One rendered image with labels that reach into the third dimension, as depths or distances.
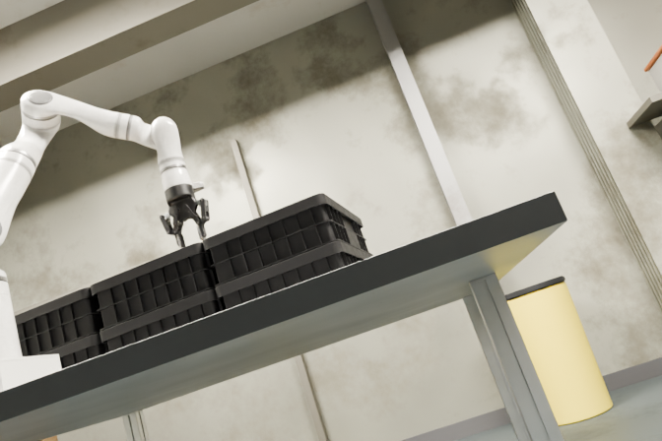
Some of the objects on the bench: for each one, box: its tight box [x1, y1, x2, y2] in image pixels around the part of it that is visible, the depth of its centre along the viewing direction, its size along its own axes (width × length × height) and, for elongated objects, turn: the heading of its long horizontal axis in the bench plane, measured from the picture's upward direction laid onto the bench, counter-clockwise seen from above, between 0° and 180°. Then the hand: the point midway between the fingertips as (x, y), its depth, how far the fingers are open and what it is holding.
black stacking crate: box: [39, 333, 109, 369], centre depth 149 cm, size 40×30×12 cm
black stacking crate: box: [99, 289, 227, 352], centre depth 143 cm, size 40×30×12 cm
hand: (191, 238), depth 149 cm, fingers open, 5 cm apart
